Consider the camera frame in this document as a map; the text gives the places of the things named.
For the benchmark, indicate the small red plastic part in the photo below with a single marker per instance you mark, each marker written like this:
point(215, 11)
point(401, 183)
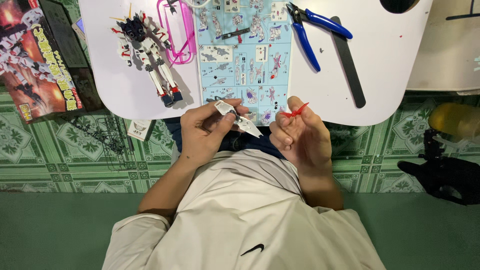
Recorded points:
point(296, 111)

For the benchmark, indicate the black tripod stand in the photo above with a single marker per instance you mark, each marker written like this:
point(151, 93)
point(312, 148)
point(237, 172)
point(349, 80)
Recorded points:
point(446, 176)

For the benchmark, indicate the light blue instruction sheet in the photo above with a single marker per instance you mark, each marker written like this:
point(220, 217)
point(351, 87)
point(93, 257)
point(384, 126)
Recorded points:
point(243, 67)

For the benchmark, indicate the person's right hand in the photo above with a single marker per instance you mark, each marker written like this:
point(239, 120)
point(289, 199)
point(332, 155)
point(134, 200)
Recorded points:
point(307, 142)

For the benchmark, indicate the person's dark blue shorts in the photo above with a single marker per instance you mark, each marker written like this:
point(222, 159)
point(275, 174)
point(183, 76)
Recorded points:
point(232, 140)

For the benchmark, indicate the model kit box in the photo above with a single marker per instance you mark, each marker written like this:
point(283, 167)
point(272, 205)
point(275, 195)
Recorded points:
point(30, 60)

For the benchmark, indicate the white side table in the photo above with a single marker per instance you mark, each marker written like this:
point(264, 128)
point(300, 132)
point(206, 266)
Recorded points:
point(446, 48)

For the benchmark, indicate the black plastic parts runner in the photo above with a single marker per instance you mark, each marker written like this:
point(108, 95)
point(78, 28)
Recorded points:
point(101, 138)

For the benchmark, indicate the black box tray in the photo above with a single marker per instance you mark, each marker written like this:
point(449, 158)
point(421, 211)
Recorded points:
point(63, 33)

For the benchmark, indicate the person's left hand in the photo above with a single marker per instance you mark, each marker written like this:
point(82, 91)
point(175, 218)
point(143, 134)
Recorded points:
point(198, 131)

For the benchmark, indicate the clear pink plastic runner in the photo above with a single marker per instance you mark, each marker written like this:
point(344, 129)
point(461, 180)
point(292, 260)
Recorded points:
point(187, 37)

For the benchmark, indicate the white robot model figure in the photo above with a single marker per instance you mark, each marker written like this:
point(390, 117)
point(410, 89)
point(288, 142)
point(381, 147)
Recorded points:
point(150, 45)

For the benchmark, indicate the small black model part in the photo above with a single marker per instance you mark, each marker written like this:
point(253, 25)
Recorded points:
point(235, 33)

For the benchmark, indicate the white model shield part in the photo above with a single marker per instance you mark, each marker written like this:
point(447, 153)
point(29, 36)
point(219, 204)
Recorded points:
point(249, 125)

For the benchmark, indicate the person's white shirt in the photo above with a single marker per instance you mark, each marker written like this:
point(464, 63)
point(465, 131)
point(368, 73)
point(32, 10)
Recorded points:
point(243, 217)

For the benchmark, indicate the black round object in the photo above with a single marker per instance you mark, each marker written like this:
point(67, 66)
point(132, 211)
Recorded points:
point(397, 5)

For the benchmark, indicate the small white cardboard pack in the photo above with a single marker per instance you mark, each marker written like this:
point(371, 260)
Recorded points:
point(139, 130)

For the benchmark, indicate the black sanding stick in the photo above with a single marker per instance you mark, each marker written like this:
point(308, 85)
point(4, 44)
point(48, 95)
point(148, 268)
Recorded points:
point(348, 63)

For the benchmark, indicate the yellow bottle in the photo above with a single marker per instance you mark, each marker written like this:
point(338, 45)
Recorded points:
point(453, 120)

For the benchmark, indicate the phone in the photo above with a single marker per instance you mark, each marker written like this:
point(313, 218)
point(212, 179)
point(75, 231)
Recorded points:
point(79, 29)

